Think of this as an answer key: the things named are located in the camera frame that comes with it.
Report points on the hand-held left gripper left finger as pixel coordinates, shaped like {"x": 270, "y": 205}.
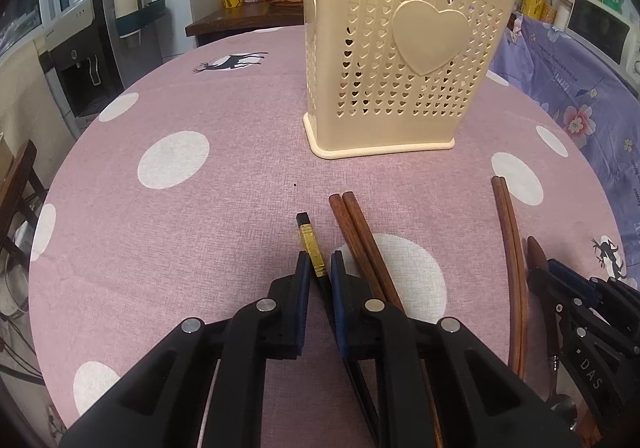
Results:
{"x": 301, "y": 288}

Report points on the sliding window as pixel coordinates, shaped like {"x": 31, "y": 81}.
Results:
{"x": 25, "y": 2}

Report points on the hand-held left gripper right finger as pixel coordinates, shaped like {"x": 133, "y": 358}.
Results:
{"x": 339, "y": 298}

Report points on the purple floral cloth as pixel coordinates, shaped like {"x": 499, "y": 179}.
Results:
{"x": 565, "y": 87}

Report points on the black chopstick gold band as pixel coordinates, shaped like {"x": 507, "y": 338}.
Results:
{"x": 310, "y": 240}

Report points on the brown wooden chopstick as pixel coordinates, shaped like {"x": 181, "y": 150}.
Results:
{"x": 514, "y": 228}
{"x": 364, "y": 228}
{"x": 352, "y": 233}
{"x": 506, "y": 228}

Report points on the dark wooden side table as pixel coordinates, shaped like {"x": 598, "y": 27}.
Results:
{"x": 235, "y": 20}

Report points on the water dispenser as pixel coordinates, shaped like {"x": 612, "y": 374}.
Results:
{"x": 85, "y": 72}

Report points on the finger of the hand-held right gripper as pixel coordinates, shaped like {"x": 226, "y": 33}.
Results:
{"x": 590, "y": 368}
{"x": 570, "y": 275}

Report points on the cream plastic utensil holder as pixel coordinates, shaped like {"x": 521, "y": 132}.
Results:
{"x": 375, "y": 102}

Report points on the dark wooden stool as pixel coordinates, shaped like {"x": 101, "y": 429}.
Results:
{"x": 22, "y": 167}

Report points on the white microwave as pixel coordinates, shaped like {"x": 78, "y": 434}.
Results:
{"x": 597, "y": 30}

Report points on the teal wall holder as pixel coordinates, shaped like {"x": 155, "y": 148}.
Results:
{"x": 145, "y": 15}

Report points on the pink polka dot tablecloth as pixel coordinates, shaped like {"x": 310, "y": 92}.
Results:
{"x": 200, "y": 228}

